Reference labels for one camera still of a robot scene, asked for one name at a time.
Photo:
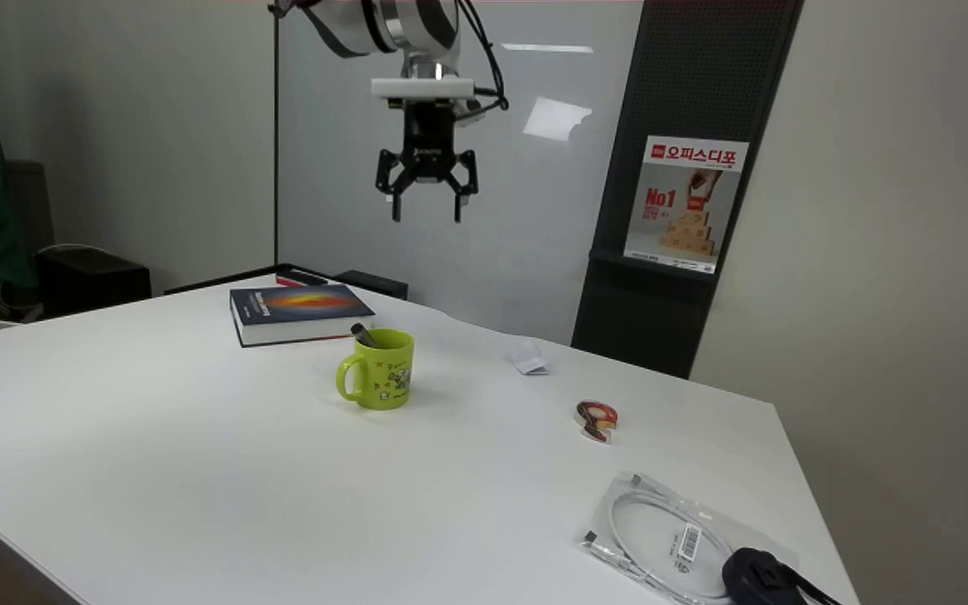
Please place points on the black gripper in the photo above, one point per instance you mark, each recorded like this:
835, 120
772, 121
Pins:
426, 134

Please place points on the black marker pen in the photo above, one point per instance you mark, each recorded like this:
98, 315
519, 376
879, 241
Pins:
361, 333

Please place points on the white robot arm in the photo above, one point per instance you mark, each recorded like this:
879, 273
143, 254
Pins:
361, 21

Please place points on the glass whiteboard panel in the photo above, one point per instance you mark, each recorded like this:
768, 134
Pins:
553, 223

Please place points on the red and black marker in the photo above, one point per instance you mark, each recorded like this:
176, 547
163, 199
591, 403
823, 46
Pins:
305, 275

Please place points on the dark blue hardcover book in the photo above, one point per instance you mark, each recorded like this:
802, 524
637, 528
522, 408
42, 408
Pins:
292, 308

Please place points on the yellow-green plastic mug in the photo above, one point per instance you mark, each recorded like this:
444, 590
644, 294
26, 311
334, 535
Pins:
385, 374

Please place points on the small white paper piece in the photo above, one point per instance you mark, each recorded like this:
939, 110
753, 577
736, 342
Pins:
529, 359

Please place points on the black display stand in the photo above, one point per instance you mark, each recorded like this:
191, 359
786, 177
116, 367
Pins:
638, 321

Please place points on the red white brochure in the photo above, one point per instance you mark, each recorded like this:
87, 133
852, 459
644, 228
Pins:
687, 206

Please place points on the small brown object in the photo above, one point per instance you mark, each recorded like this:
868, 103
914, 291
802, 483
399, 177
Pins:
597, 417

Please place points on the black box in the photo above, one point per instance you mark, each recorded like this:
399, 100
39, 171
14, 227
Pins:
93, 280

